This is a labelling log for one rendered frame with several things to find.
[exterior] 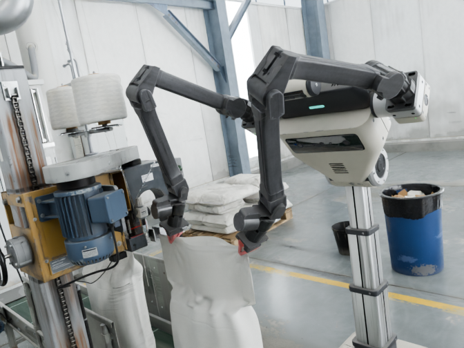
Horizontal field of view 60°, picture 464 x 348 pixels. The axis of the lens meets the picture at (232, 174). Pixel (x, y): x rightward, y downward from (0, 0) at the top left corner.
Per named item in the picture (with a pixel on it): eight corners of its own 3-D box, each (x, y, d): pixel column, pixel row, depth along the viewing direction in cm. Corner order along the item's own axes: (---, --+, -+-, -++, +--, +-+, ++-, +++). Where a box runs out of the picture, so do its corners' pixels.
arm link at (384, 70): (409, 80, 113) (394, 72, 117) (394, 63, 106) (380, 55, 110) (387, 106, 115) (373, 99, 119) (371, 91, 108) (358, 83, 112)
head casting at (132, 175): (183, 217, 178) (171, 152, 173) (136, 235, 161) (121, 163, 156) (146, 213, 199) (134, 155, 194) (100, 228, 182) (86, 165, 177)
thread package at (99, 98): (138, 119, 138) (128, 68, 136) (93, 125, 127) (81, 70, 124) (114, 123, 150) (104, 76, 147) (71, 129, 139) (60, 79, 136)
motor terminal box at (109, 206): (131, 221, 133) (124, 187, 131) (113, 231, 123) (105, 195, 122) (110, 222, 135) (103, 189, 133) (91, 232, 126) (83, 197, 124)
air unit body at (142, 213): (155, 233, 160) (147, 196, 158) (144, 237, 157) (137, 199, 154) (148, 232, 163) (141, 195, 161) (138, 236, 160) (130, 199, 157)
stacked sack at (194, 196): (237, 193, 495) (235, 181, 493) (195, 208, 452) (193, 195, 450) (214, 191, 527) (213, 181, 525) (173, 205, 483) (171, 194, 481)
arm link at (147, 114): (151, 86, 125) (136, 82, 133) (136, 94, 123) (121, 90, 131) (193, 194, 148) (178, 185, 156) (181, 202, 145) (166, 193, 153)
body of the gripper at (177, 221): (158, 226, 154) (160, 210, 150) (178, 218, 161) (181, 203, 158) (168, 235, 151) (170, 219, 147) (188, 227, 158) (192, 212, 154)
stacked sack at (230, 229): (253, 225, 469) (250, 215, 467) (226, 237, 439) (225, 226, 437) (214, 220, 515) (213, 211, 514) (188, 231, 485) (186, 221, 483)
